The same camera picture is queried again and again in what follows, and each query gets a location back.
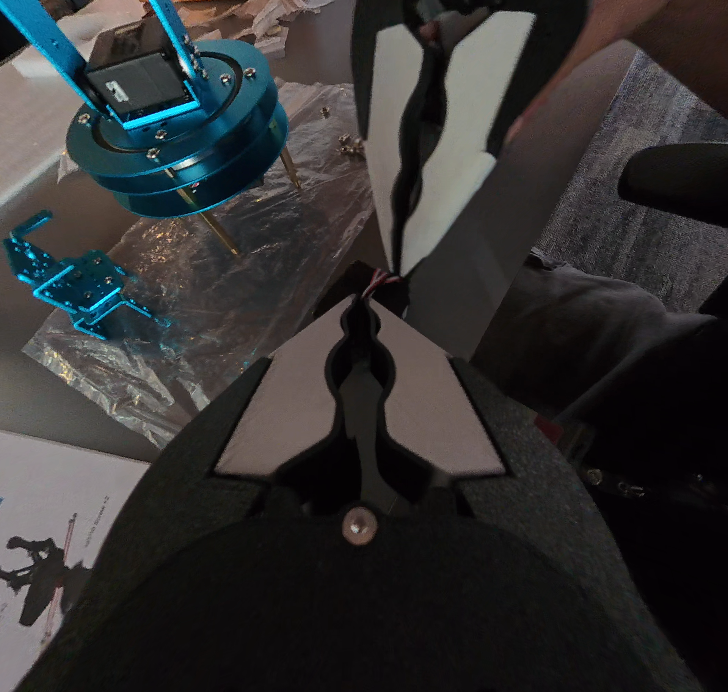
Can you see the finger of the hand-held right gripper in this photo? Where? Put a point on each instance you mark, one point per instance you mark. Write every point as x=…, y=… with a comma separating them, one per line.
x=392, y=89
x=483, y=89

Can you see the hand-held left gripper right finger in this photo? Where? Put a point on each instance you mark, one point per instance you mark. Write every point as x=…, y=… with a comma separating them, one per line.
x=443, y=419

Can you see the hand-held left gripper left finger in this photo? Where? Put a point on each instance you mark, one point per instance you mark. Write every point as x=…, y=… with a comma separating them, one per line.
x=278, y=413

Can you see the black servo motor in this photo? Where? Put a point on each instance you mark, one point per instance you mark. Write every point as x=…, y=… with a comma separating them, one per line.
x=344, y=288

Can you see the blue metal bracket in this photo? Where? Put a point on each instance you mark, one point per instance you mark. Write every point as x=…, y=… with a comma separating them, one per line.
x=79, y=282

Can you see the blue toy robot arm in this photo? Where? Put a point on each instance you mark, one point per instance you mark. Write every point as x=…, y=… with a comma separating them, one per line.
x=170, y=197

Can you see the person's right forearm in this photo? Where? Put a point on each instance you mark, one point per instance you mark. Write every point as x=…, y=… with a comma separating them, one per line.
x=688, y=49

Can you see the dark grey desk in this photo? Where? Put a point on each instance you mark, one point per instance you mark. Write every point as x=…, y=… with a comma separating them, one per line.
x=483, y=282

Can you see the person's right hand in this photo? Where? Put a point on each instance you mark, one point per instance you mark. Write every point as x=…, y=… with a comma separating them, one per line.
x=620, y=3

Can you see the loose silver screws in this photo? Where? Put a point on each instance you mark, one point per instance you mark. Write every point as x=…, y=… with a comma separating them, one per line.
x=350, y=145

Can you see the red badge card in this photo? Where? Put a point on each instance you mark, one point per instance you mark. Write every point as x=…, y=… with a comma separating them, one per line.
x=549, y=427

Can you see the large clear plastic bag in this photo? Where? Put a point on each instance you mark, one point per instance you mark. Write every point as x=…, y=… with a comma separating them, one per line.
x=227, y=316

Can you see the pile of small parts bags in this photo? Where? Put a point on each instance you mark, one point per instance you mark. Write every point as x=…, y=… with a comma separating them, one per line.
x=267, y=15

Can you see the person's grey trousers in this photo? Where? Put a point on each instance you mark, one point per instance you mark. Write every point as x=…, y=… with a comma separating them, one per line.
x=569, y=328

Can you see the printed instruction sheet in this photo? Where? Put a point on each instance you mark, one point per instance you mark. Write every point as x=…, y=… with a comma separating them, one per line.
x=34, y=476

